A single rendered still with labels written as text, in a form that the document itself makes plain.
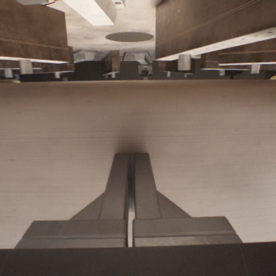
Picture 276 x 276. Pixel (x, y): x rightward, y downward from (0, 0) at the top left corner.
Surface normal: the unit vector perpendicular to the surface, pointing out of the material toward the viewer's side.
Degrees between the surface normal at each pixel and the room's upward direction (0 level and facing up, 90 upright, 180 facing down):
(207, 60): 90
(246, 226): 90
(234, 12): 90
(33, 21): 90
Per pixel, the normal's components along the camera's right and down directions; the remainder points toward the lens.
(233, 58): -0.48, 0.26
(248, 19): -0.96, 0.09
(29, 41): 0.87, 0.13
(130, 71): -0.11, 0.29
